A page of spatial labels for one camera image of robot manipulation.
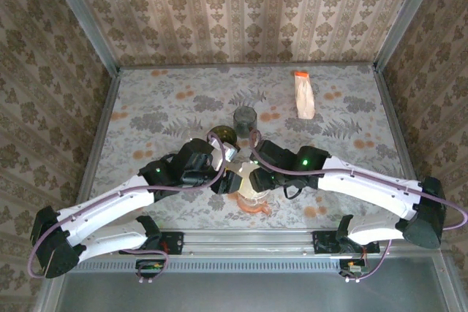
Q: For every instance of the glass carafe with paper filter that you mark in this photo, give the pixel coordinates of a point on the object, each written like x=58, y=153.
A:
x=252, y=209

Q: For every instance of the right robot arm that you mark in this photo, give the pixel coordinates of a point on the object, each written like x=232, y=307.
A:
x=365, y=191

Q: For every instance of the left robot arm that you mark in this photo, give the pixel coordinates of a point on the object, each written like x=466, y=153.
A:
x=109, y=202

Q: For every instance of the olive green glass dripper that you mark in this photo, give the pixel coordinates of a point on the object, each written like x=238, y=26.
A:
x=221, y=133

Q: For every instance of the orange white filter pack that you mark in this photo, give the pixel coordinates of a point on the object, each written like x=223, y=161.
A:
x=305, y=100

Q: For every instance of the grey glass tumbler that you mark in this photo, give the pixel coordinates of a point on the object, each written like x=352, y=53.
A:
x=244, y=118

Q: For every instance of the floral patterned tablecloth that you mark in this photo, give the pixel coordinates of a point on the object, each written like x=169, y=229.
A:
x=164, y=107

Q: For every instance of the small controller board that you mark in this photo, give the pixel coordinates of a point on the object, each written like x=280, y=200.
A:
x=352, y=267
x=150, y=266

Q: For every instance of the grey metal sheet panel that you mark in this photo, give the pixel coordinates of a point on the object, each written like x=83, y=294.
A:
x=237, y=293

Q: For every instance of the aluminium table edge rail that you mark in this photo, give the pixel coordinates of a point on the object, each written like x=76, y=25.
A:
x=219, y=65
x=102, y=122
x=393, y=122

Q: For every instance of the aluminium frame post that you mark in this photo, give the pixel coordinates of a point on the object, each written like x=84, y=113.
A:
x=80, y=16
x=409, y=12

